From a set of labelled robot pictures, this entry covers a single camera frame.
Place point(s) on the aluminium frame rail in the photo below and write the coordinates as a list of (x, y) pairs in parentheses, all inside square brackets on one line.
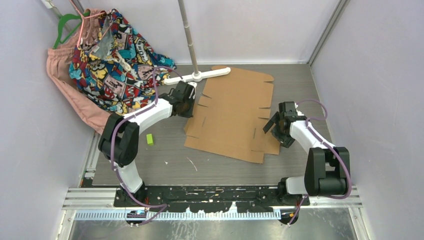
[(88, 212)]

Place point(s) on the pink shorts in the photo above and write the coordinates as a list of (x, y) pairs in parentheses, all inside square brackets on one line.
[(78, 99)]

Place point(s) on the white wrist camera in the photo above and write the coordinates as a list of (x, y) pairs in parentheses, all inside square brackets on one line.
[(191, 89), (300, 115)]

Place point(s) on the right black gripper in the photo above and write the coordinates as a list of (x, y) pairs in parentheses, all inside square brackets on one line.
[(286, 141)]

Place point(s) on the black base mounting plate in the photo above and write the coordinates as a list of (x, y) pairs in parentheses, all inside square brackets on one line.
[(212, 199)]

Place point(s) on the pink clothes hanger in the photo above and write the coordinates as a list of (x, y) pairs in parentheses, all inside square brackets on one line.
[(89, 29)]

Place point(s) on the white stand with pole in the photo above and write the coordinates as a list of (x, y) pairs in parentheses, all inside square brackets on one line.
[(196, 75)]

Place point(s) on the green clothes hanger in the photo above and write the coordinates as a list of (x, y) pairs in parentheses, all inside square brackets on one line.
[(61, 39)]

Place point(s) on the small green block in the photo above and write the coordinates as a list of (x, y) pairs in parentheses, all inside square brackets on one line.
[(149, 139)]

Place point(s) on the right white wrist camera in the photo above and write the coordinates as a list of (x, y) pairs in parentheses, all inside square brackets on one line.
[(300, 115)]

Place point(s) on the brown cardboard box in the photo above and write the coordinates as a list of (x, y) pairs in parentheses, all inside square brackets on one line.
[(229, 117)]

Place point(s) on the colourful comic print shorts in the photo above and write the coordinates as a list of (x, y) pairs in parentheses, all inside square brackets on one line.
[(118, 69)]

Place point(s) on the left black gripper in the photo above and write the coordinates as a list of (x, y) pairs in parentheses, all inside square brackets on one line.
[(189, 114)]

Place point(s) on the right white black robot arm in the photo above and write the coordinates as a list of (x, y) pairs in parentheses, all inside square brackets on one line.
[(327, 171)]

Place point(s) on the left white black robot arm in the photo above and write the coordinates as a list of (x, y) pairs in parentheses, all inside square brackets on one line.
[(119, 141)]

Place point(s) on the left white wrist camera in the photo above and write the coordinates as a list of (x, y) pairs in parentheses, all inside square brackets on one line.
[(191, 89)]

